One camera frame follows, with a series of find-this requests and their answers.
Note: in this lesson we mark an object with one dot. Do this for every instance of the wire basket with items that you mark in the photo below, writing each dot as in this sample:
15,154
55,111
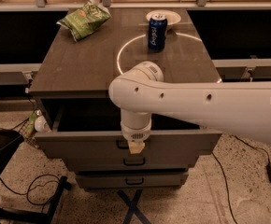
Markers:
36,123

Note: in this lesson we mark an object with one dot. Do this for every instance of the black chair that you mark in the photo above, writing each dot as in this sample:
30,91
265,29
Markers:
9,142

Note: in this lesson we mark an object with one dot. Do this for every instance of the grey drawer cabinet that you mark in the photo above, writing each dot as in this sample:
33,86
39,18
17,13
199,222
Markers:
71,85

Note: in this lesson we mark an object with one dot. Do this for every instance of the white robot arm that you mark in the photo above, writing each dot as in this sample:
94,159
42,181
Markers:
240,108

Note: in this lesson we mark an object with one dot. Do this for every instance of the grey drawer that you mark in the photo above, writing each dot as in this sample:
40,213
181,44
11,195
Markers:
132,180
111,144
129,163

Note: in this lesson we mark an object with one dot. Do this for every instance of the grey bottom drawer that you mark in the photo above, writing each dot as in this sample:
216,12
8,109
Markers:
132,180

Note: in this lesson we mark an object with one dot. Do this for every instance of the grey top drawer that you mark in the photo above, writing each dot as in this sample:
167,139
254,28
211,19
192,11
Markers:
111,144

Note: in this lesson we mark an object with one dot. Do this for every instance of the grey middle drawer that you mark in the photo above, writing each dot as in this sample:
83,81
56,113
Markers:
129,163

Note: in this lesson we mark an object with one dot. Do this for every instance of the blue pepsi can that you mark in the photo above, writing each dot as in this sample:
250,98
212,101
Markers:
156,34

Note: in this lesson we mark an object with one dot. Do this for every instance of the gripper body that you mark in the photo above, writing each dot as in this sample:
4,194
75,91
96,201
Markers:
136,135

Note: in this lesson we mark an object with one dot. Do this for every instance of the green chip bag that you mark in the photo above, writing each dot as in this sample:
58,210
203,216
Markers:
85,20

